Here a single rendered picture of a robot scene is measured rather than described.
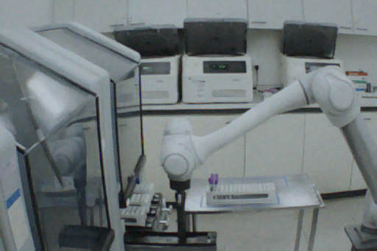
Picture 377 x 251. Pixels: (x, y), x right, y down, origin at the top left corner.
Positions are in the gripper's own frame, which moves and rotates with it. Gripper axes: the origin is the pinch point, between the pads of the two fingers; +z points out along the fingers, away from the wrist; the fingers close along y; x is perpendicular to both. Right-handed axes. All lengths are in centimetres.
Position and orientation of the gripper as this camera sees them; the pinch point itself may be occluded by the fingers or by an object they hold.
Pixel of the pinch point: (181, 227)
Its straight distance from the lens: 185.8
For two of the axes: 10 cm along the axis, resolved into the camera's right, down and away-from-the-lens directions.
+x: 10.0, -0.2, -0.5
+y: -0.4, 1.9, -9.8
